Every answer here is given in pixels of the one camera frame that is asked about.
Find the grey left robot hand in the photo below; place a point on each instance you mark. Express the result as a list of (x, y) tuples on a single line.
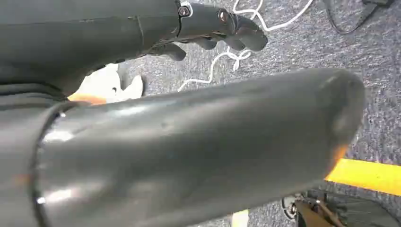
[(188, 150)]

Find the pale yellow tape piece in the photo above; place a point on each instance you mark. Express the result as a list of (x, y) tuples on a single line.
[(240, 218)]

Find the ribbed grey left arm sleeve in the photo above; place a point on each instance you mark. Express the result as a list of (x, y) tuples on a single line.
[(25, 94)]

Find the yellow floor tape strip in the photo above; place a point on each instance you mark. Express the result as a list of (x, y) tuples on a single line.
[(366, 175)]

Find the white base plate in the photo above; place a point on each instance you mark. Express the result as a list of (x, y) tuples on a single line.
[(103, 84)]

